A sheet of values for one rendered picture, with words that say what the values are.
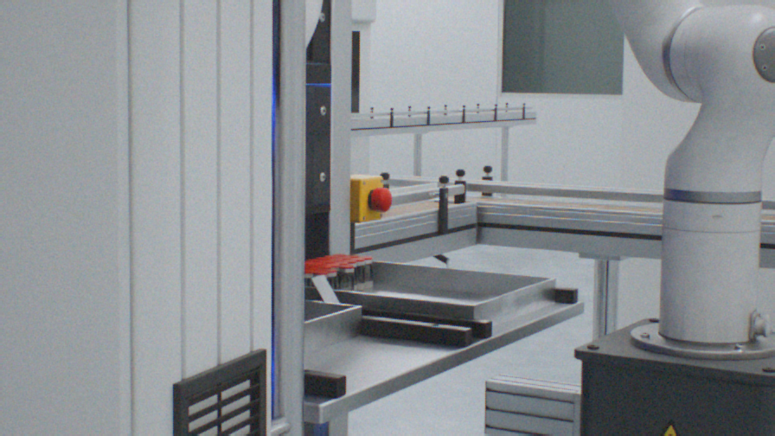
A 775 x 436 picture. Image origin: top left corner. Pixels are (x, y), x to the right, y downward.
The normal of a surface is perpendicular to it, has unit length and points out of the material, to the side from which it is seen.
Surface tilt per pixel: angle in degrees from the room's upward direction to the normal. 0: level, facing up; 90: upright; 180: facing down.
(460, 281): 90
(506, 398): 90
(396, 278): 90
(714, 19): 48
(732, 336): 90
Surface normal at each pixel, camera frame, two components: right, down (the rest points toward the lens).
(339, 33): 0.87, 0.06
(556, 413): -0.50, 0.08
